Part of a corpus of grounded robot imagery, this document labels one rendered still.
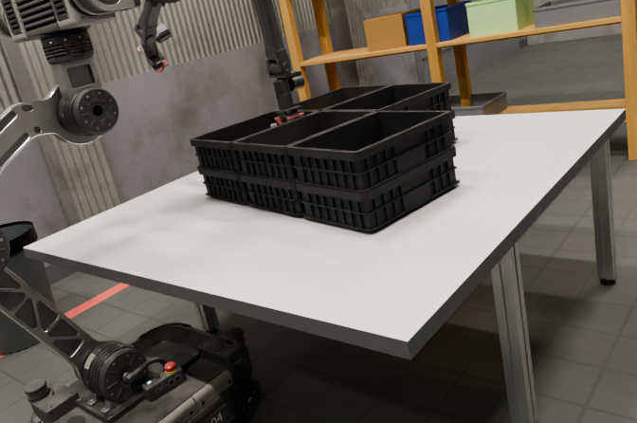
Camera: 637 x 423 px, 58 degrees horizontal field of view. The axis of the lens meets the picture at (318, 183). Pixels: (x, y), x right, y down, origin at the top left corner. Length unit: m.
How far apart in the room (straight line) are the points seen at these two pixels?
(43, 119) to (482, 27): 3.02
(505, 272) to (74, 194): 2.84
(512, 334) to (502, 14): 2.76
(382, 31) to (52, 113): 3.06
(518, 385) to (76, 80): 1.56
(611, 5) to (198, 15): 2.85
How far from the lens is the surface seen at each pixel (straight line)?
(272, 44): 2.08
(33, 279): 3.21
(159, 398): 2.00
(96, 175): 3.91
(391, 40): 4.52
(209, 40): 4.74
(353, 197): 1.52
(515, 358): 1.76
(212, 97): 4.68
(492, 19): 4.15
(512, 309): 1.67
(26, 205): 3.92
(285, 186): 1.74
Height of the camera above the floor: 1.29
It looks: 17 degrees down
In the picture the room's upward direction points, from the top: 12 degrees counter-clockwise
